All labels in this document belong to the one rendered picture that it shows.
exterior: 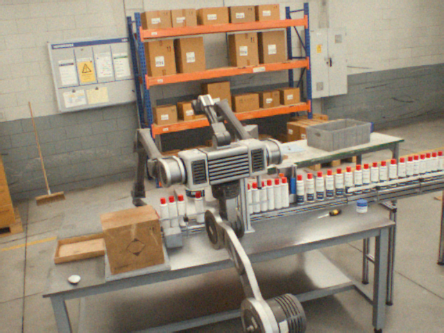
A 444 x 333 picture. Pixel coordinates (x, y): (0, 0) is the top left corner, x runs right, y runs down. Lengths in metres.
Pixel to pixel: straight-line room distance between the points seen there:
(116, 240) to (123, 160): 4.79
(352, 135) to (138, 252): 3.02
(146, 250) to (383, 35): 7.74
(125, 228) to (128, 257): 0.17
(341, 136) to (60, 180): 4.34
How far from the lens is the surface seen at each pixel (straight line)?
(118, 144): 7.00
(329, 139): 4.56
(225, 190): 1.96
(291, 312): 1.80
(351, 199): 3.13
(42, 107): 6.81
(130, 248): 2.35
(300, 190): 2.95
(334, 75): 8.12
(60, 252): 2.86
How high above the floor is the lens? 1.99
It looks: 16 degrees down
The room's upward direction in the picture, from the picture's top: 5 degrees counter-clockwise
